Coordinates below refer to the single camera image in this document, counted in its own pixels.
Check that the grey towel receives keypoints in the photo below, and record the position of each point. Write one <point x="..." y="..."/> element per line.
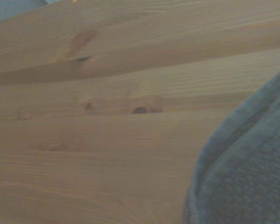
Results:
<point x="247" y="163"/>

